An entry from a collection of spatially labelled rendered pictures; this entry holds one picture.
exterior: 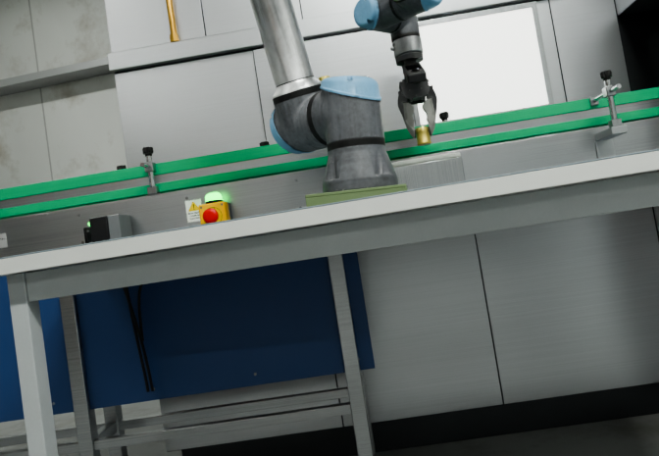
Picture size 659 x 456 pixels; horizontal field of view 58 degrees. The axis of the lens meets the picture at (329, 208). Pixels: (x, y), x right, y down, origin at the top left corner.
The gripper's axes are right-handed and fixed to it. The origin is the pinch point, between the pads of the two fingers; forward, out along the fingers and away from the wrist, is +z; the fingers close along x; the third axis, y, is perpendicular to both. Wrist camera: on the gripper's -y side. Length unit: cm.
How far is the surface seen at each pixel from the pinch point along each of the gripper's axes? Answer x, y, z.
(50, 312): 107, 5, 31
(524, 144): -28.6, 17.0, 6.0
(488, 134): -19.9, 18.6, 1.4
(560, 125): -40.0, 19.2, 2.0
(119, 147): 222, 332, -82
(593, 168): -23, -46, 18
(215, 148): 63, 35, -11
